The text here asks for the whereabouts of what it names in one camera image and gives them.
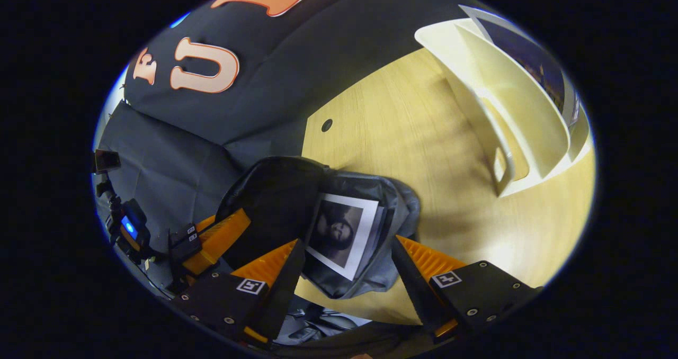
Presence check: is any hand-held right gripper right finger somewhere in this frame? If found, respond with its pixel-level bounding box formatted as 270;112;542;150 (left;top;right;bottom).
391;236;544;344

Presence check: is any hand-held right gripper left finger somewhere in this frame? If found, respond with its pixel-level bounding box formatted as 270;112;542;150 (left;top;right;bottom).
172;238;307;345

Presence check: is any grey schoolbag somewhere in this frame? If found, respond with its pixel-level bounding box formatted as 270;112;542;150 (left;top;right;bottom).
215;156;423;300

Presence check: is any portrait cover book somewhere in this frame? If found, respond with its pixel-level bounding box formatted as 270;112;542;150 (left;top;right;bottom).
305;192;387;282

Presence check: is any white bookshelf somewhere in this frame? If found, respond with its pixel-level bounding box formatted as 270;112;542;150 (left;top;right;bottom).
414;17;593;198

